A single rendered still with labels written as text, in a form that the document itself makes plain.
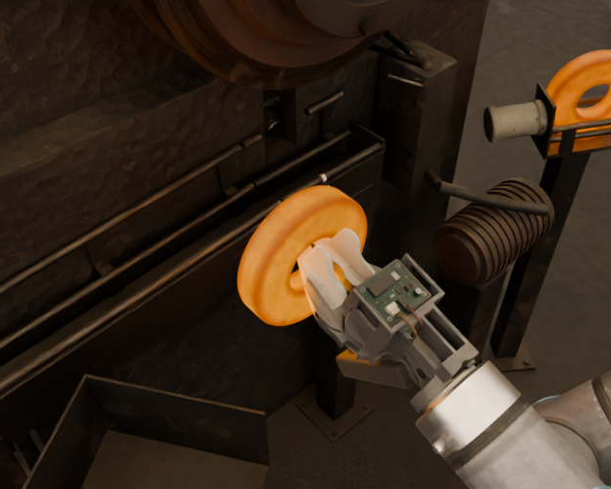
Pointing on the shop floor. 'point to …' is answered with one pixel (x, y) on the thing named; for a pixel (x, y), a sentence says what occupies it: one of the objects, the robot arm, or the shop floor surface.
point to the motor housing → (484, 255)
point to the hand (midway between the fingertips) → (305, 244)
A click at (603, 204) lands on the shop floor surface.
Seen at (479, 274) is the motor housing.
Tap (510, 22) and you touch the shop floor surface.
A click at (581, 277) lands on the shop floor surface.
